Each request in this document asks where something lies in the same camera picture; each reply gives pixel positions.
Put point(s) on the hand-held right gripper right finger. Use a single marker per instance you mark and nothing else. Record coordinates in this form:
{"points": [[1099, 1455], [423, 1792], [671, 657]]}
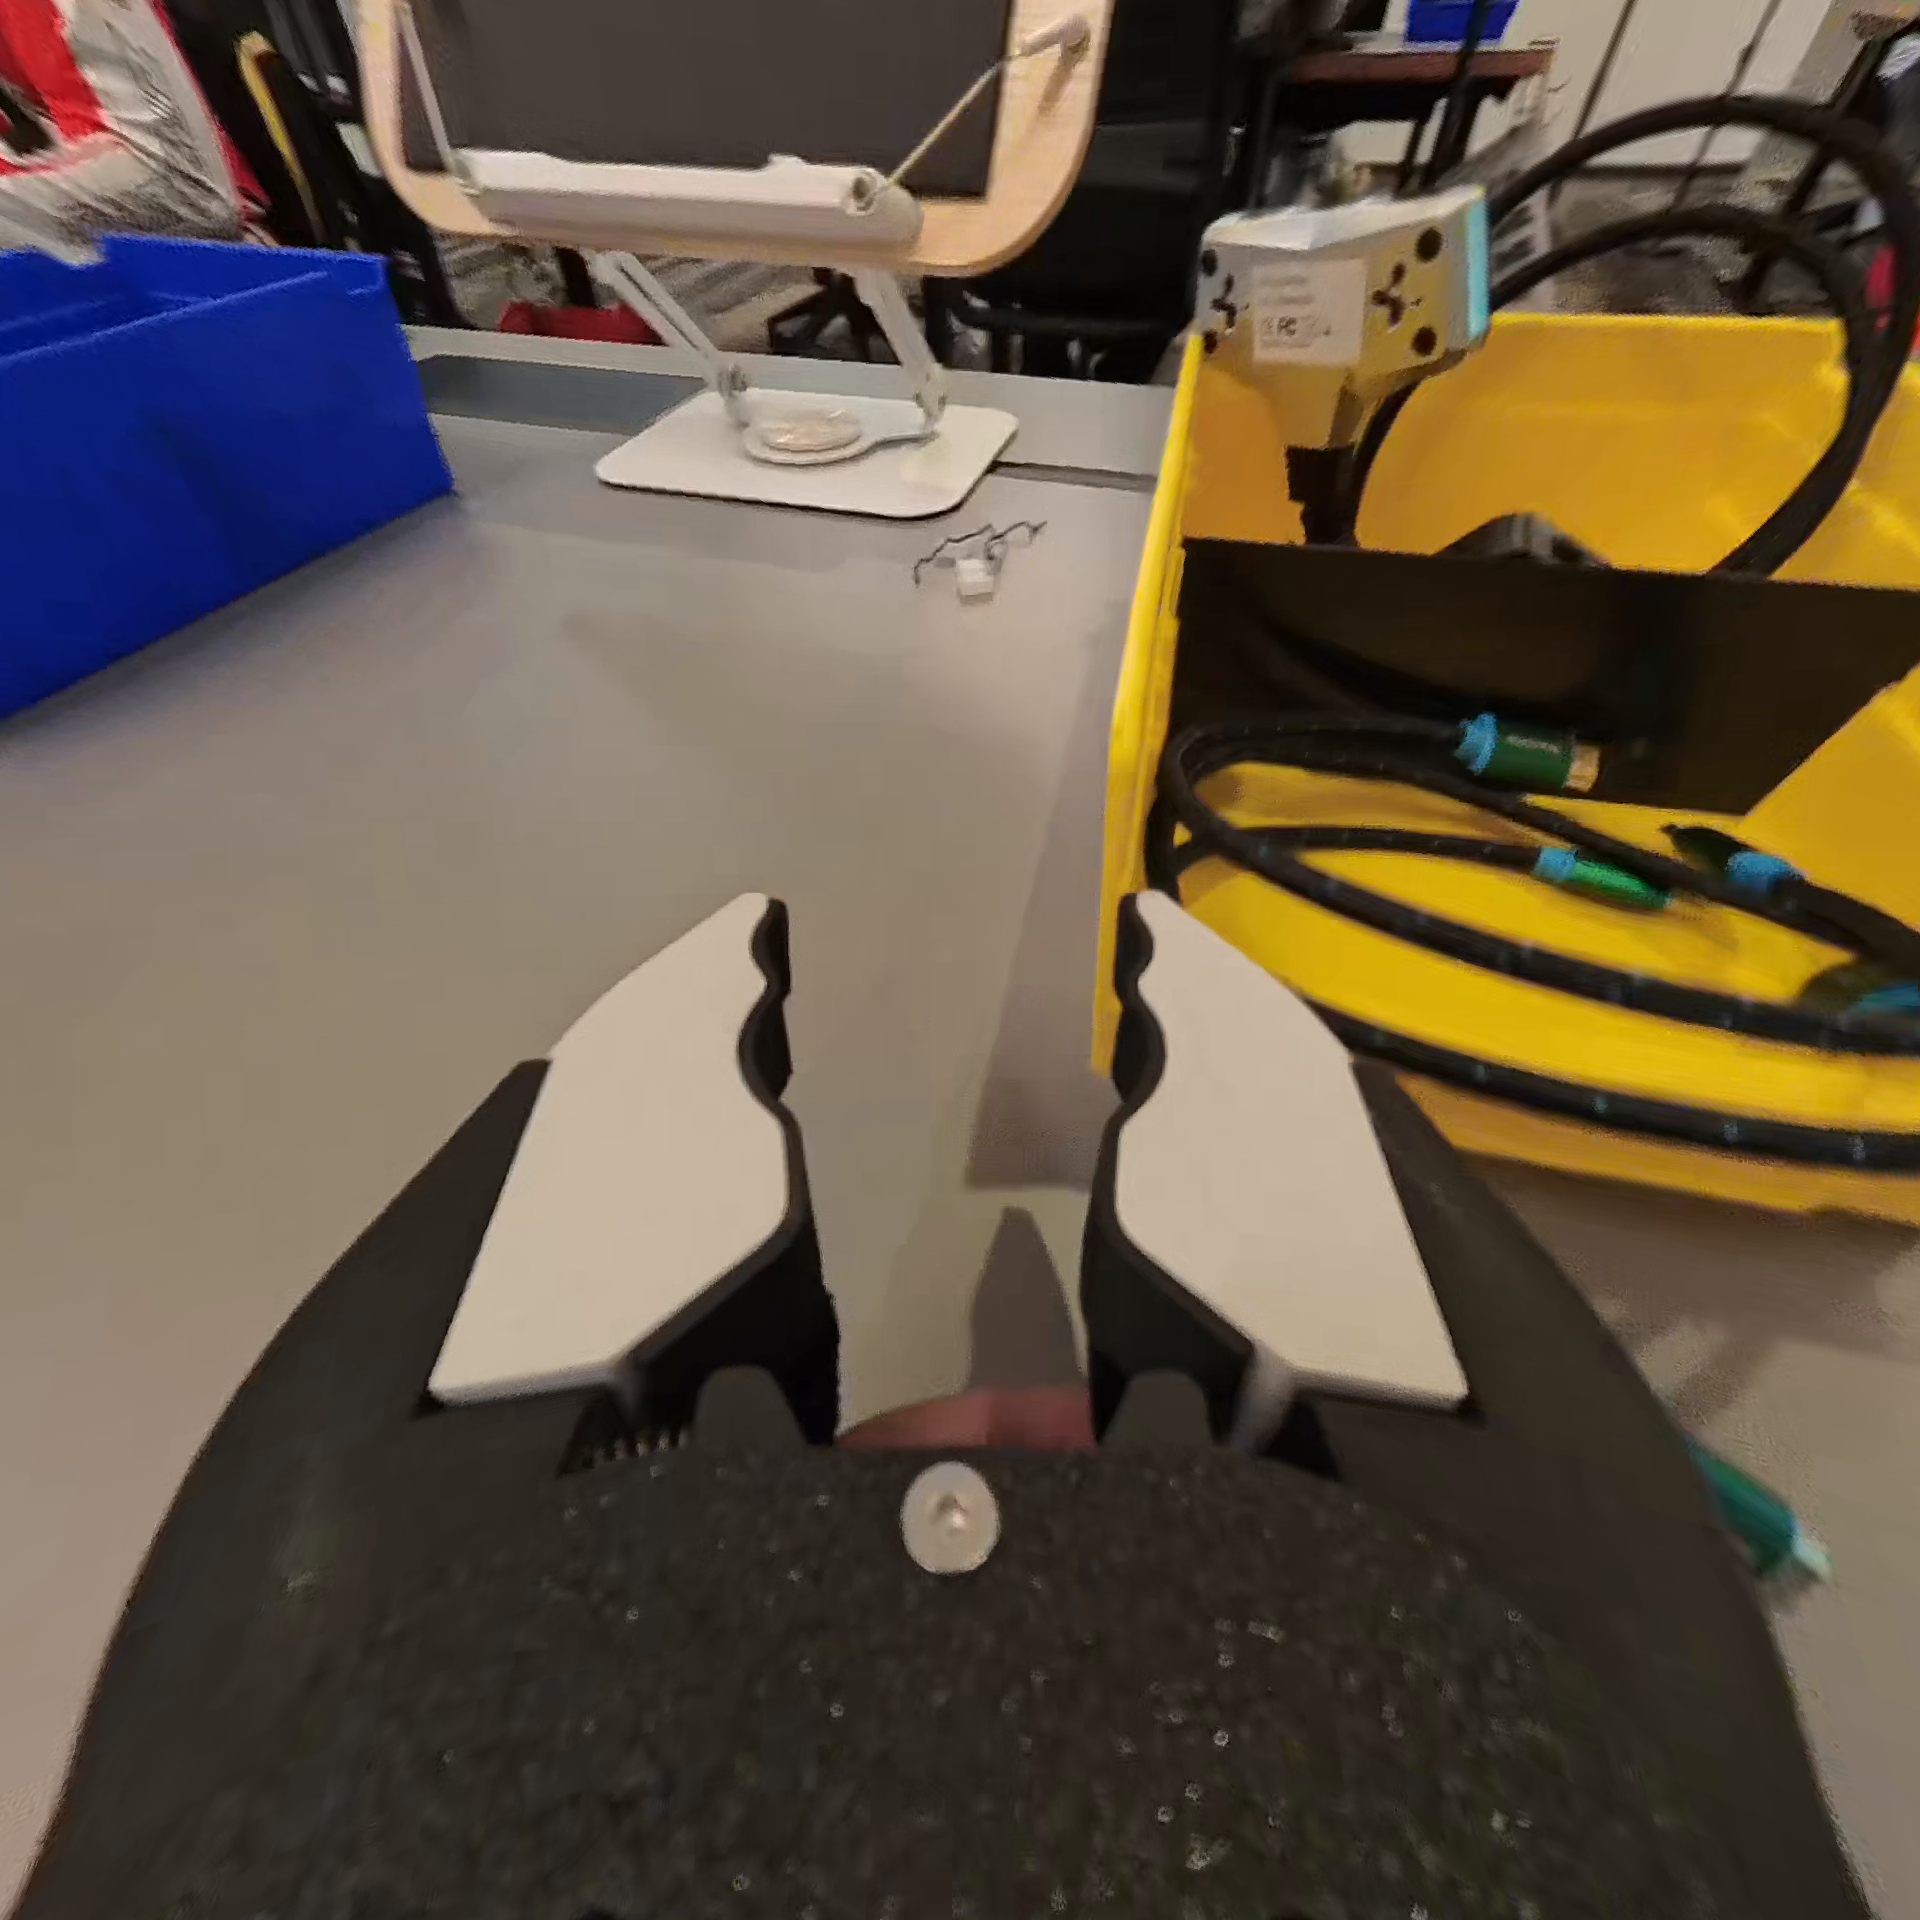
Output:
{"points": [[1274, 1184]]}

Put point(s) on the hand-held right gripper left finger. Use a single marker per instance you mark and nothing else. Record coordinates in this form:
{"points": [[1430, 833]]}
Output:
{"points": [[631, 1184]]}

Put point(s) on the yellow plastic bin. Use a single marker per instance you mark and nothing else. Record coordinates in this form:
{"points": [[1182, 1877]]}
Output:
{"points": [[1650, 435]]}

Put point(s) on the silver HDMI switch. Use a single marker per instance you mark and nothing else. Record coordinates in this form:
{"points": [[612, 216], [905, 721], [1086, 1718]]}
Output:
{"points": [[1321, 284]]}

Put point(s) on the grey desk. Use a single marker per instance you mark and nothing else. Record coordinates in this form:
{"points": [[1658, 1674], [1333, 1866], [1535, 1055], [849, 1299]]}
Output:
{"points": [[450, 901]]}

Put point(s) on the black bin divider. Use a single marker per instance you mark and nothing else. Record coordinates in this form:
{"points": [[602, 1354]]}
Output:
{"points": [[1500, 645]]}

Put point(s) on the white tablet stand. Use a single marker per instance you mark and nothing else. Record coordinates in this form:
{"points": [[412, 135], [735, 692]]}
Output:
{"points": [[810, 451]]}

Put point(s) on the blue plastic bin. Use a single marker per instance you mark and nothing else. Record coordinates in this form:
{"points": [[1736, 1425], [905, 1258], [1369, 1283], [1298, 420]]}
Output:
{"points": [[195, 481]]}

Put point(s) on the red container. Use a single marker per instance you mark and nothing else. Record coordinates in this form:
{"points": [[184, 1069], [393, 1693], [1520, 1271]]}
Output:
{"points": [[578, 320]]}

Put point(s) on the black office chair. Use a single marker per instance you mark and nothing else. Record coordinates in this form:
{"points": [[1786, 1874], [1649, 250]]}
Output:
{"points": [[1140, 194]]}

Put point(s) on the wooden-framed tablet screen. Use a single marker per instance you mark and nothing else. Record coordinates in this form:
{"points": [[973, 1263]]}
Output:
{"points": [[720, 91]]}

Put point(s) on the red and white bag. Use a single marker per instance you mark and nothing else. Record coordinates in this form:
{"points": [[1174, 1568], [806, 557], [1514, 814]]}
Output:
{"points": [[91, 135]]}

